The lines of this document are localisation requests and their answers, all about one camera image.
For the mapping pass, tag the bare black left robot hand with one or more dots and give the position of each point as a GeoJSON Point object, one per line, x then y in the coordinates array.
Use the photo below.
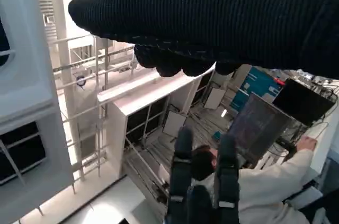
{"type": "Point", "coordinates": [180, 176]}

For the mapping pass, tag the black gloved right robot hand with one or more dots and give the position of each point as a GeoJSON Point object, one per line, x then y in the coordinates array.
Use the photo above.
{"type": "Point", "coordinates": [212, 17]}

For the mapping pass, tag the white square light panel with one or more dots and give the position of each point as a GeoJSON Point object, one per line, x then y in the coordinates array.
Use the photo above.
{"type": "Point", "coordinates": [213, 98]}
{"type": "Point", "coordinates": [173, 123]}

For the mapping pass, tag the small teal box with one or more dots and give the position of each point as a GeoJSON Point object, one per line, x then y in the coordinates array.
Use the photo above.
{"type": "Point", "coordinates": [217, 136]}

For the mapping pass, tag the black panel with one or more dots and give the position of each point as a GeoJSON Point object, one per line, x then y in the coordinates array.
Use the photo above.
{"type": "Point", "coordinates": [123, 221]}

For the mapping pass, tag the white framed window block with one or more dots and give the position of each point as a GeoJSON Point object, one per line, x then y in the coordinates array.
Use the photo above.
{"type": "Point", "coordinates": [116, 134]}

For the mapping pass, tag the blue poster board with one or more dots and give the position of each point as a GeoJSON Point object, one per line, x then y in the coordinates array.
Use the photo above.
{"type": "Point", "coordinates": [259, 81]}

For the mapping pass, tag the person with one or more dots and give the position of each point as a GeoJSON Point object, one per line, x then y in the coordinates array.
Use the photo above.
{"type": "Point", "coordinates": [265, 187]}

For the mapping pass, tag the lit computer monitor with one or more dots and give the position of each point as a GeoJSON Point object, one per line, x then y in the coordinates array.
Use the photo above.
{"type": "Point", "coordinates": [259, 128]}

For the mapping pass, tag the small red object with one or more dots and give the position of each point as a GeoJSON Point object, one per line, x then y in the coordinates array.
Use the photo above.
{"type": "Point", "coordinates": [280, 81]}

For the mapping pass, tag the black computer monitor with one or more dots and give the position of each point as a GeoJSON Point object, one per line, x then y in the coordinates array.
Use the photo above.
{"type": "Point", "coordinates": [302, 102]}

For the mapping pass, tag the grey office chair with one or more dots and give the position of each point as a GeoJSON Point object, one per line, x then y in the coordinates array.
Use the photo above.
{"type": "Point", "coordinates": [307, 198]}

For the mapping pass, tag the small round blue sign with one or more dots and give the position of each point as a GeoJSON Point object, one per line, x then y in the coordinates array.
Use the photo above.
{"type": "Point", "coordinates": [81, 81]}

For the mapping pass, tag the white desk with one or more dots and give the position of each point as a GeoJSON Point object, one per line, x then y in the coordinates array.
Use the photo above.
{"type": "Point", "coordinates": [325, 142]}

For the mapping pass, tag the white pillar with dark panes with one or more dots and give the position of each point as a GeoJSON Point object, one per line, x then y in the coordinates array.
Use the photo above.
{"type": "Point", "coordinates": [26, 75]}

